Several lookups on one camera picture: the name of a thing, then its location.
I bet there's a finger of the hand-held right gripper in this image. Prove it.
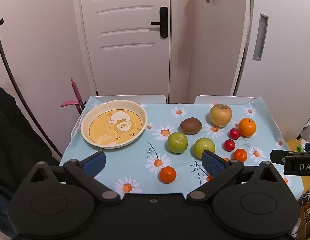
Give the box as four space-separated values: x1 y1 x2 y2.
270 149 310 165

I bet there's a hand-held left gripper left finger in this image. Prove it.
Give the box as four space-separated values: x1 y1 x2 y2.
28 151 122 205

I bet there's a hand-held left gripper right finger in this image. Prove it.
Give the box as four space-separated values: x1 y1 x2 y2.
186 150 279 202

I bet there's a green apple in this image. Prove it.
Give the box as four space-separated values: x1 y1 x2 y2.
194 137 216 159
166 132 189 154

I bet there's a large orange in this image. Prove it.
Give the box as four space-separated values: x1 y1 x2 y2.
238 118 257 137

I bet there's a cream plate with duck print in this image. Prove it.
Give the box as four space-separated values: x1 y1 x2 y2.
80 100 148 149

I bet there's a yellow bag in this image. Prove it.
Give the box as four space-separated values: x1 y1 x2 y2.
285 139 310 193

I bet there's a blue daisy print tablecloth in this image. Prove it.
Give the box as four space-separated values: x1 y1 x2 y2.
60 95 304 201

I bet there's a brown kiwi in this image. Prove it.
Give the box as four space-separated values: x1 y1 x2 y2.
180 117 202 134

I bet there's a yellow-red apple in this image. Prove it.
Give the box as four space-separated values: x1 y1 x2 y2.
209 104 232 127

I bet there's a cardboard box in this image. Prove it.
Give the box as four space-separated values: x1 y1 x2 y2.
298 200 310 240

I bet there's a white chair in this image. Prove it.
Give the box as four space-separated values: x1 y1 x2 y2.
194 95 258 105
91 94 167 105

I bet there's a white sliding door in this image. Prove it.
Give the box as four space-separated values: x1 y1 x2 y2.
229 0 310 144

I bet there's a white panel door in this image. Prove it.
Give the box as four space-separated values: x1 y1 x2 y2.
79 0 171 103

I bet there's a pink long-handled tool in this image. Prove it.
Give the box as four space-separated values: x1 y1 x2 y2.
61 78 86 117

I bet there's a recessed door handle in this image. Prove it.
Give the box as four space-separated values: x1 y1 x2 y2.
253 13 269 61

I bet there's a black door lock handle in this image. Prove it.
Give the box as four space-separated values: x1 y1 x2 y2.
151 7 169 39

